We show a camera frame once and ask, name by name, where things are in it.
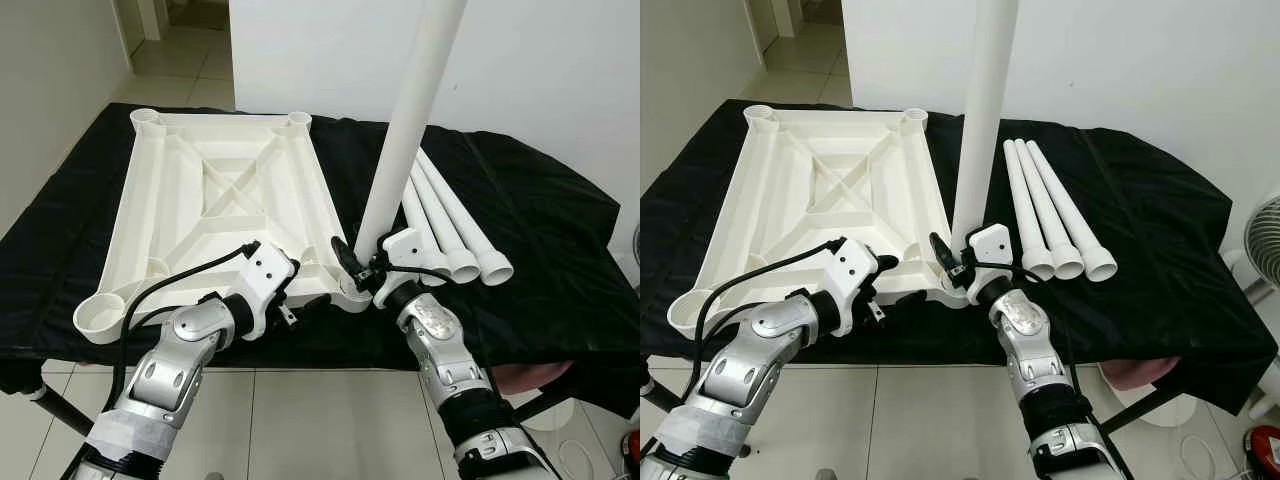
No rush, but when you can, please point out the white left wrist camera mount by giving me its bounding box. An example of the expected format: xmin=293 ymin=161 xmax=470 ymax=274
xmin=238 ymin=240 xmax=300 ymax=339
xmin=812 ymin=236 xmax=881 ymax=336

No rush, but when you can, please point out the white plastic table top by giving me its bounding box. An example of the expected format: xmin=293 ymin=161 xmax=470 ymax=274
xmin=74 ymin=107 xmax=373 ymax=346
xmin=668 ymin=103 xmax=969 ymax=341

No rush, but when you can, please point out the white plastic table leg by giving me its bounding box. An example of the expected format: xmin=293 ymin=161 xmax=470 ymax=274
xmin=1014 ymin=138 xmax=1086 ymax=281
xmin=408 ymin=155 xmax=482 ymax=284
xmin=950 ymin=0 xmax=1020 ymax=251
xmin=1027 ymin=140 xmax=1119 ymax=284
xmin=400 ymin=170 xmax=453 ymax=273
xmin=417 ymin=148 xmax=515 ymax=288
xmin=354 ymin=0 xmax=470 ymax=263
xmin=1002 ymin=139 xmax=1057 ymax=282

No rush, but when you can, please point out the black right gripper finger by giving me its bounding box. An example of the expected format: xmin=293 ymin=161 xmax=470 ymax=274
xmin=930 ymin=232 xmax=966 ymax=288
xmin=331 ymin=237 xmax=373 ymax=295

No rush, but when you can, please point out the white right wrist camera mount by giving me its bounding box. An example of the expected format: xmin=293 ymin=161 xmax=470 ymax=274
xmin=965 ymin=224 xmax=1013 ymax=276
xmin=383 ymin=228 xmax=426 ymax=283

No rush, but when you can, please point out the black tablecloth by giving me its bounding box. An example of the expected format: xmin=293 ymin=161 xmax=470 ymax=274
xmin=0 ymin=100 xmax=640 ymax=421
xmin=640 ymin=98 xmax=1263 ymax=419

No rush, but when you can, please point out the pink rounded object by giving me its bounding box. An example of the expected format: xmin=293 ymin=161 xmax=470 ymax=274
xmin=1098 ymin=358 xmax=1181 ymax=393
xmin=490 ymin=360 xmax=576 ymax=396

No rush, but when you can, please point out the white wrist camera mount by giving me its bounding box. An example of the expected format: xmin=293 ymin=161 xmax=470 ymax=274
xmin=238 ymin=240 xmax=300 ymax=339
xmin=965 ymin=224 xmax=1013 ymax=276
xmin=383 ymin=228 xmax=426 ymax=283
xmin=812 ymin=236 xmax=881 ymax=336

